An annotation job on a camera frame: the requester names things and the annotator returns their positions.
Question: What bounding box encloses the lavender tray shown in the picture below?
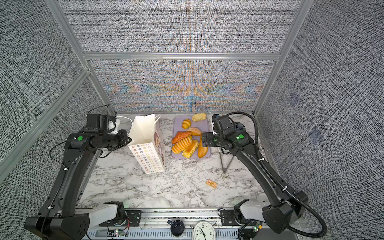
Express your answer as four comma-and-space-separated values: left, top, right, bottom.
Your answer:
171, 115, 211, 159

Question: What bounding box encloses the ridged yellow spiral bread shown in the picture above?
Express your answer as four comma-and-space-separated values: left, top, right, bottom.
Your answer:
172, 136, 192, 154

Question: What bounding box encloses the white analog clock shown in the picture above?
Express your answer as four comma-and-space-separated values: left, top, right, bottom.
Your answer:
192, 221, 217, 240

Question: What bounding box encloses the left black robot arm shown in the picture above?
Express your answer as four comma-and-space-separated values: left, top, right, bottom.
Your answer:
24, 130, 132, 240

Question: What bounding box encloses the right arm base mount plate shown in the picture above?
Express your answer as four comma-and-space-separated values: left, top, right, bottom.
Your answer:
219, 209, 241, 227

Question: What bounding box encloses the sesame bun bread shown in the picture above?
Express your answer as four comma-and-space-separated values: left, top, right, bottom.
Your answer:
186, 127, 202, 136

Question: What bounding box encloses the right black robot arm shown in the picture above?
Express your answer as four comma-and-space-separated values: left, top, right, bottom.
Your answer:
202, 131, 309, 234

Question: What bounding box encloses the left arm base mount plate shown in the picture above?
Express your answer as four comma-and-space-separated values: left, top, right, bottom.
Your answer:
99, 210, 142, 228

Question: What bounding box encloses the white printed paper bag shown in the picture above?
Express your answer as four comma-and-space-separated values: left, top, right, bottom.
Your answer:
117, 114, 166, 175

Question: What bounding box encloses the reddish brown loaf bread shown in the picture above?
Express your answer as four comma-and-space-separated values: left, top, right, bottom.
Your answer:
172, 131, 192, 145

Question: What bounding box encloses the long golden baguette bread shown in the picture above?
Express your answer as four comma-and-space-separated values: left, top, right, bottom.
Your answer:
198, 136, 209, 158

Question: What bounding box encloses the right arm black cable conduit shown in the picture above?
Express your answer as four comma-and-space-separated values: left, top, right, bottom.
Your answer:
226, 111, 328, 239

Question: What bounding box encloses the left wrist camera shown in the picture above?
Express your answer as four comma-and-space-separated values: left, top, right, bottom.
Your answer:
84, 114, 117, 134

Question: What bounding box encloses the pale crumbly square bread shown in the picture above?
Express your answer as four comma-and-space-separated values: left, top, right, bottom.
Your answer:
192, 113, 207, 122

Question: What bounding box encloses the small orange candy wrapper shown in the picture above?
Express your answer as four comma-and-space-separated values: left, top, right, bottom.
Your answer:
206, 180, 218, 189

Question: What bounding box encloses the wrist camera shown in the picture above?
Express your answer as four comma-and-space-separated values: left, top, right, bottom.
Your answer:
212, 114, 236, 138
84, 114, 117, 134

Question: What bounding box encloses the black round knob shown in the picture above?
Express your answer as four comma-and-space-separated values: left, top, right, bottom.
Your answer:
168, 220, 185, 237

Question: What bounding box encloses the yellow braided pastry bread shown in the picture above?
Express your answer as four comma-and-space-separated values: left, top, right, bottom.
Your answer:
182, 140, 199, 159

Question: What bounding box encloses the small yellow croissant bread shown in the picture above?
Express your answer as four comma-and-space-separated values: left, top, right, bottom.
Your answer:
182, 119, 192, 130

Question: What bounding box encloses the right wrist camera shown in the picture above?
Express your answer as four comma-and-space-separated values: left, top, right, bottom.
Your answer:
212, 114, 236, 138

